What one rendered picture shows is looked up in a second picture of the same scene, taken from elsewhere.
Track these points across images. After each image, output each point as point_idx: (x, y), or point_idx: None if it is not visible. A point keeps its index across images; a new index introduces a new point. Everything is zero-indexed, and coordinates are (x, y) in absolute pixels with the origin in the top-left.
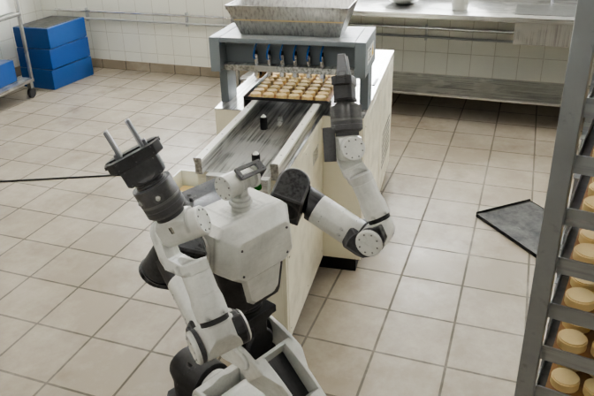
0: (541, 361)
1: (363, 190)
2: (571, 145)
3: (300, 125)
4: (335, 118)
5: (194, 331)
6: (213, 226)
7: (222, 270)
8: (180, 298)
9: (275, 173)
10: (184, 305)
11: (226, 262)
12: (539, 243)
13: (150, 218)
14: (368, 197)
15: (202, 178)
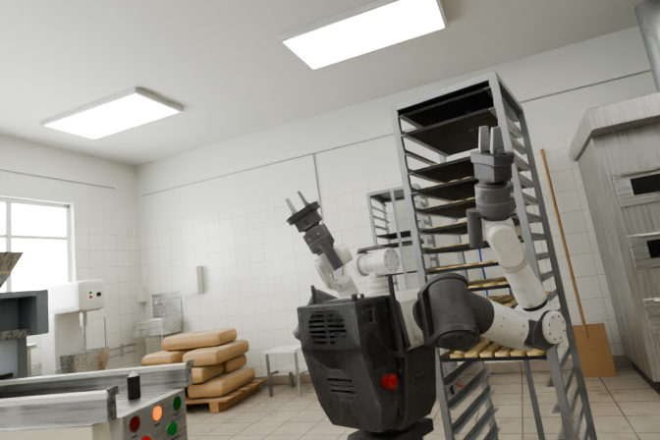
0: (439, 358)
1: (356, 287)
2: (515, 157)
3: (66, 374)
4: (326, 234)
5: (546, 310)
6: (416, 290)
7: None
8: (510, 312)
9: (190, 374)
10: (516, 314)
11: None
12: (522, 198)
13: (514, 209)
14: (358, 292)
15: (101, 435)
